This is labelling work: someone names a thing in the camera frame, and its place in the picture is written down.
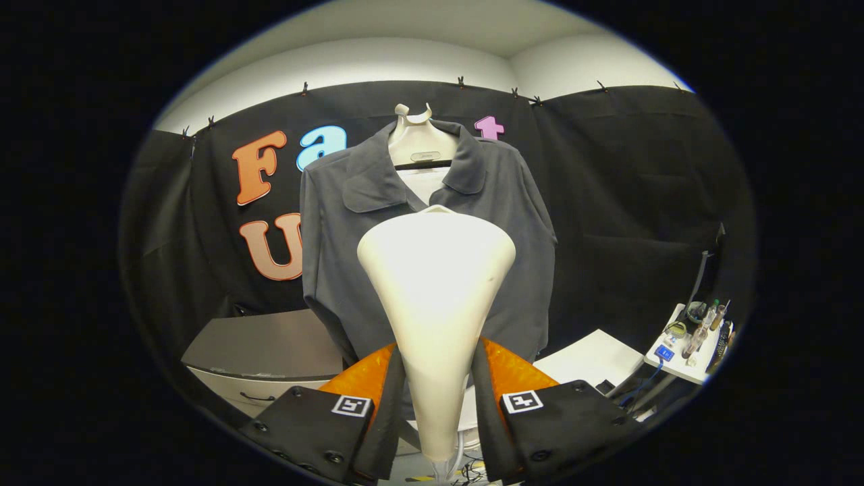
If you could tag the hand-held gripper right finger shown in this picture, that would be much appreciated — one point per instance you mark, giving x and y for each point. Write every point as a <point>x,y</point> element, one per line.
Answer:
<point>487,418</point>

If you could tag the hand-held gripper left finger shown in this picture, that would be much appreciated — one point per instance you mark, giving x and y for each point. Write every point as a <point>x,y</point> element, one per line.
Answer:
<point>386,418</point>

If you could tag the white garment steamer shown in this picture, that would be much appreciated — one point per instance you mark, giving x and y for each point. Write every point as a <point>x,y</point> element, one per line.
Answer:
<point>435,283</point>

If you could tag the grey button-up shirt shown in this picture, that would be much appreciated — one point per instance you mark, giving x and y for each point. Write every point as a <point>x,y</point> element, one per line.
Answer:
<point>337,256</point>

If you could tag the cream clothes hanger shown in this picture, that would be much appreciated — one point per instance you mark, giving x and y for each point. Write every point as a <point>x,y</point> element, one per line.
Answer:
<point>422,145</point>

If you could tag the grey cabinet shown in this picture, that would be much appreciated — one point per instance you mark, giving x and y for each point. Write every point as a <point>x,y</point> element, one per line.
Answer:
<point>270,344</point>

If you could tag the small blue box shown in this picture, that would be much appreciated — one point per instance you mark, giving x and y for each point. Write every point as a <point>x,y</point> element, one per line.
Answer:
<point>664,353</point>

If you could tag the clear small bottle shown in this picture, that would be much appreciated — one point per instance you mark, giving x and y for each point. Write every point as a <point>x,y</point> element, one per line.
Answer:
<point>695,341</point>
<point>710,314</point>

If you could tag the black stand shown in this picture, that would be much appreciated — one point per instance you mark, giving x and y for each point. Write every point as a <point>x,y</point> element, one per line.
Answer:
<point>705,270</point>

